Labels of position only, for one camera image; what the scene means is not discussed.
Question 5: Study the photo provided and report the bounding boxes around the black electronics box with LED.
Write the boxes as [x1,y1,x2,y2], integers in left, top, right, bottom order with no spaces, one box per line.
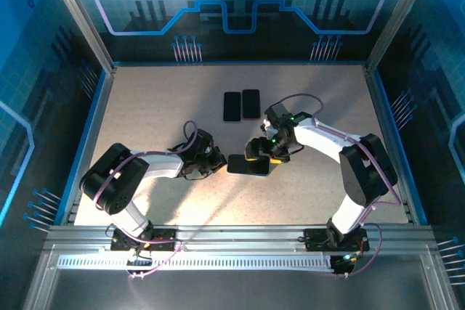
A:
[331,253,360,277]

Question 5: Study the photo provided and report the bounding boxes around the grey metal plate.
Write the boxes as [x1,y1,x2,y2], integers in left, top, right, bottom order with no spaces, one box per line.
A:
[23,251,461,310]

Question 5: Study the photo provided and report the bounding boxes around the aluminium frame beam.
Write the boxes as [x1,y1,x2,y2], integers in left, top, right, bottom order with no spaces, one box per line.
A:
[42,224,439,255]

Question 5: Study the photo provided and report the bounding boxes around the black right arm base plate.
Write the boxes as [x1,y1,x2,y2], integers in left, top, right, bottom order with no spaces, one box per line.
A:
[303,227,371,253]

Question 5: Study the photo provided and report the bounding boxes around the white slotted cable duct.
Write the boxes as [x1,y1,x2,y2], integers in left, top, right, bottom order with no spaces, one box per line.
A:
[57,254,336,274]

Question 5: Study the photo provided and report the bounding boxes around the aluminium side rail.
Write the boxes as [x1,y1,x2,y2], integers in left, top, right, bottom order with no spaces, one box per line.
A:
[53,66,118,227]
[363,65,430,227]

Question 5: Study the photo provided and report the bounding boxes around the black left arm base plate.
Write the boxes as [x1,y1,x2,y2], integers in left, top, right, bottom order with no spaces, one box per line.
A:
[110,227,179,253]

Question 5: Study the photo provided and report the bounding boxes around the aluminium frame post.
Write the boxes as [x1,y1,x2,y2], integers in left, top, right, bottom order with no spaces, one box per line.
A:
[366,0,439,70]
[40,0,118,73]

